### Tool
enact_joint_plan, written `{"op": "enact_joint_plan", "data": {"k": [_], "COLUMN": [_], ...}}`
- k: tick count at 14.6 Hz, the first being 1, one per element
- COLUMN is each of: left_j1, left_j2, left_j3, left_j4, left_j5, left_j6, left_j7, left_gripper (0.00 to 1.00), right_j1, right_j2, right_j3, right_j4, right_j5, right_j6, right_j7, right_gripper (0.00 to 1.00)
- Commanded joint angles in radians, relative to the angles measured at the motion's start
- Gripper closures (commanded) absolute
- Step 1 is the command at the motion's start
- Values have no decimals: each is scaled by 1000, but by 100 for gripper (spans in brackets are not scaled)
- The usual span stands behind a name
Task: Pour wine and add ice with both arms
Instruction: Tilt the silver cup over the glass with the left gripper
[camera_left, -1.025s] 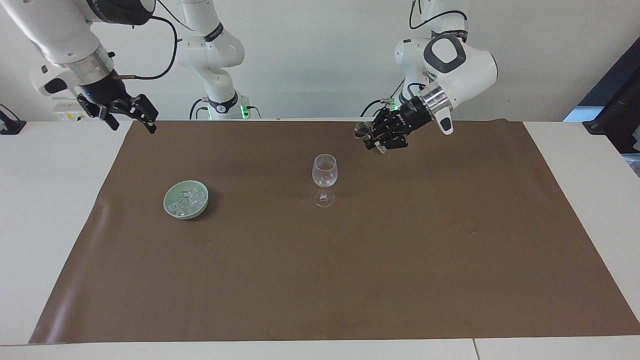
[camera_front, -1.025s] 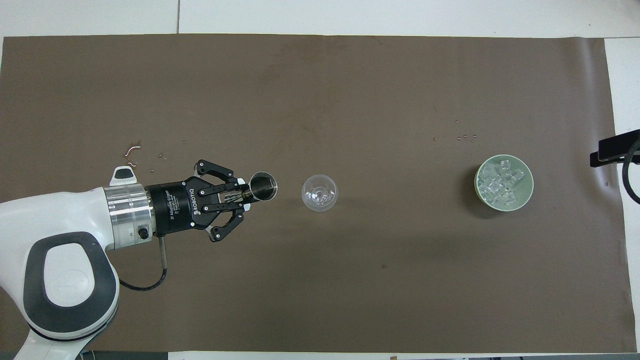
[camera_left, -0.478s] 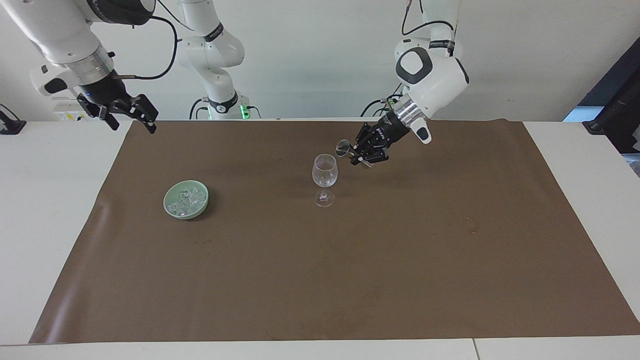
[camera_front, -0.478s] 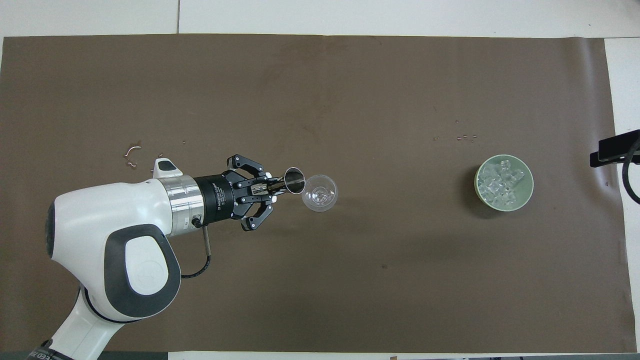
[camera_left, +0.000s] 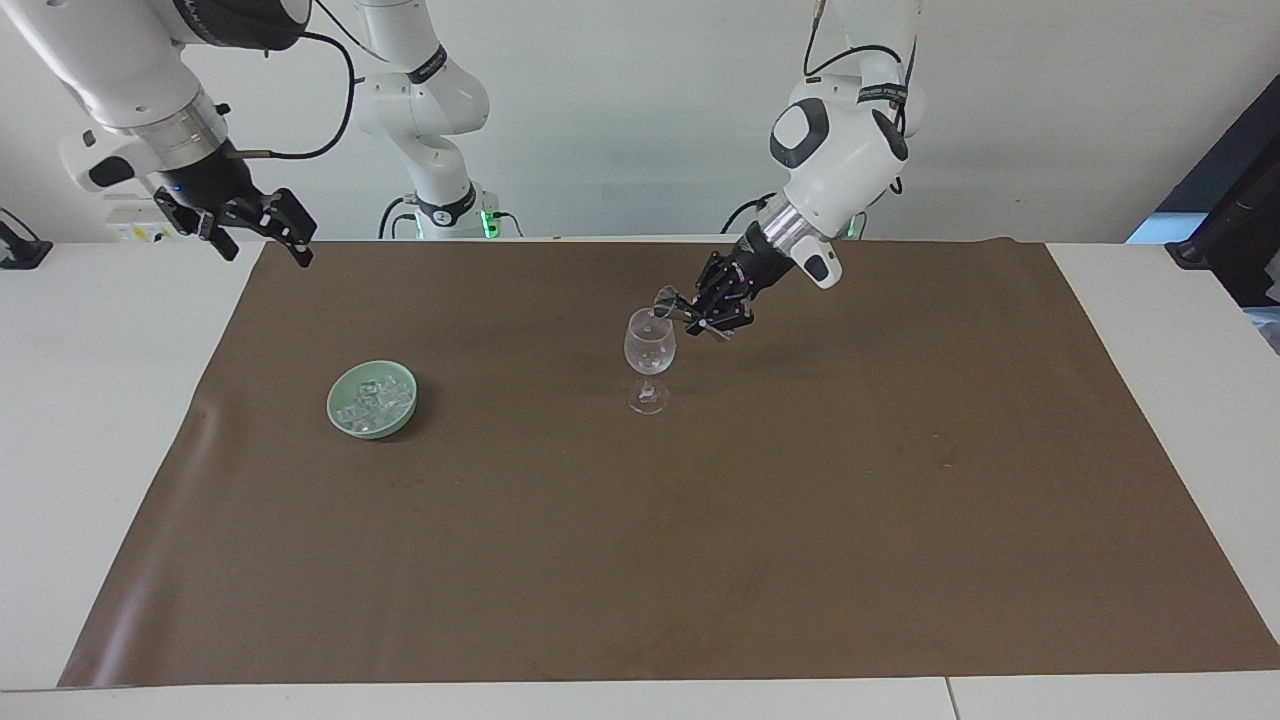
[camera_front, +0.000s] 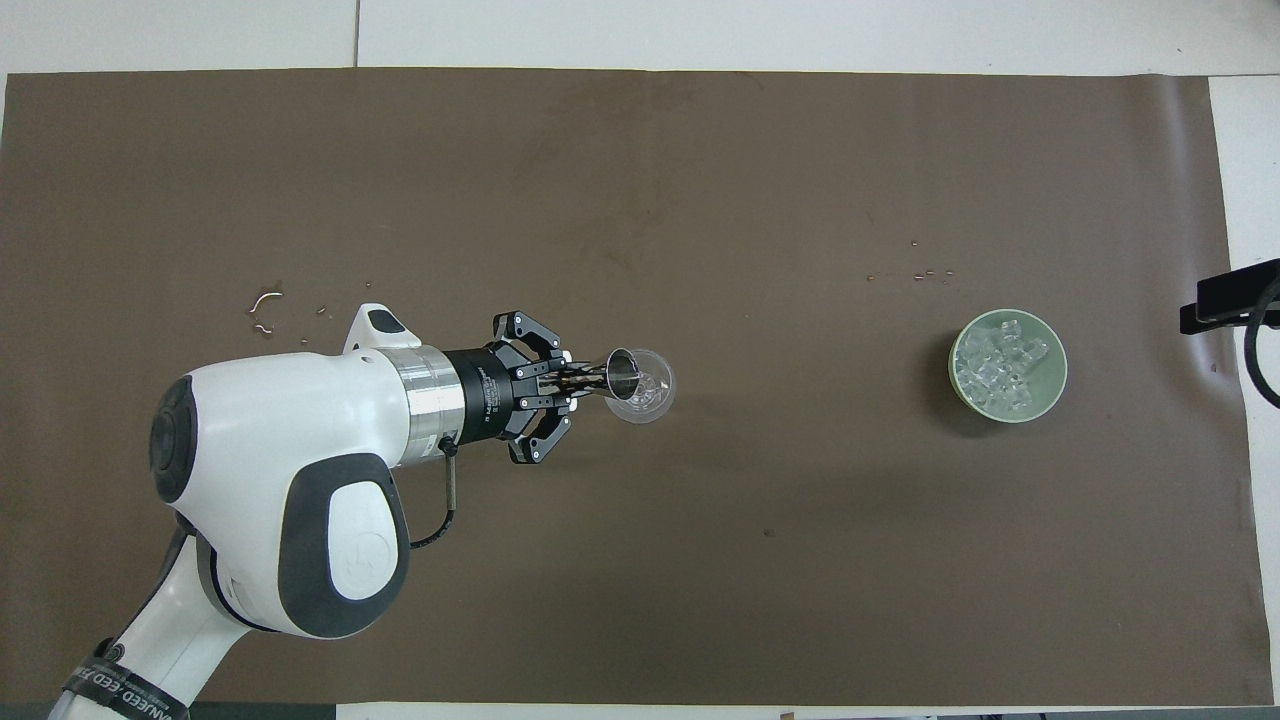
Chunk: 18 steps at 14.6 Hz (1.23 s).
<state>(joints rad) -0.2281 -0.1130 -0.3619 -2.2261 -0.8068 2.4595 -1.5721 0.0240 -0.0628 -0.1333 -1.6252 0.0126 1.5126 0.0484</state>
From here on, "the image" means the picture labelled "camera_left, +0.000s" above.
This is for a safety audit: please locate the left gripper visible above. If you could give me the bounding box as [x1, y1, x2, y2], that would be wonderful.
[684, 230, 798, 342]

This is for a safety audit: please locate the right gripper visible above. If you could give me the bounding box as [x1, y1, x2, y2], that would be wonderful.
[153, 140, 319, 269]

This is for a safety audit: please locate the clear wine glass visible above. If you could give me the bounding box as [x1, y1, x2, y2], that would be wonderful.
[623, 308, 679, 416]

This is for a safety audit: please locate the white power strip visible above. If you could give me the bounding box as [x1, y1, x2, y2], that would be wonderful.
[103, 194, 191, 244]

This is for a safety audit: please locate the green bowl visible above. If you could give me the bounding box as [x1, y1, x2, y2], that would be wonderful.
[326, 360, 420, 441]

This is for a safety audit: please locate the black cable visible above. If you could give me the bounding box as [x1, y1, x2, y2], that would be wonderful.
[720, 192, 779, 236]
[313, 0, 393, 63]
[236, 30, 359, 162]
[802, 0, 906, 81]

